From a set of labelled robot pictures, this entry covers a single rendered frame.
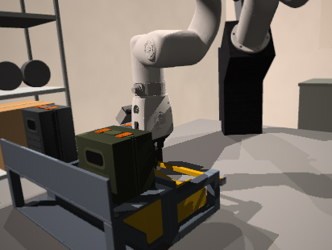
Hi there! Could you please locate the yellow bin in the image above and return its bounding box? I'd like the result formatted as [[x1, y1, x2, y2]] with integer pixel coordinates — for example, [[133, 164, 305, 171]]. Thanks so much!
[[123, 169, 206, 244]]

